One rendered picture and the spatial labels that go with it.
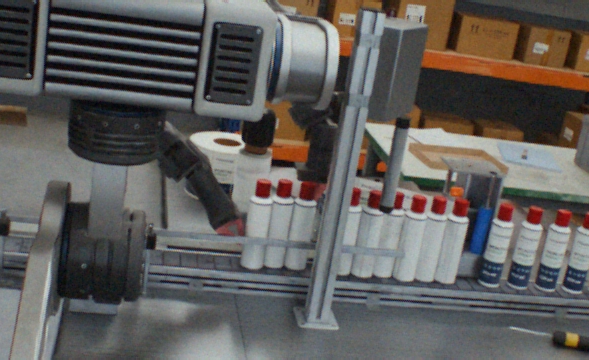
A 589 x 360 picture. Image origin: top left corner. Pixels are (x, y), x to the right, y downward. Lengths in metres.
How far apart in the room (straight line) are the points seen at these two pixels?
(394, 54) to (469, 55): 4.20
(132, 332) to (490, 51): 4.54
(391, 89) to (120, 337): 0.71
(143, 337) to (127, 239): 0.49
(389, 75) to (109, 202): 0.69
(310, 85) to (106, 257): 0.37
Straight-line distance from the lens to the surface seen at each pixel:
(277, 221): 1.93
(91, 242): 1.26
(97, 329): 1.74
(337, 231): 1.80
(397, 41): 1.70
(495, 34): 5.96
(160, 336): 1.74
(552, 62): 6.15
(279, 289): 1.96
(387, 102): 1.72
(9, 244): 1.97
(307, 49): 1.21
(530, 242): 2.11
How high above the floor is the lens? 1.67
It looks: 18 degrees down
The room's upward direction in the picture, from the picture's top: 10 degrees clockwise
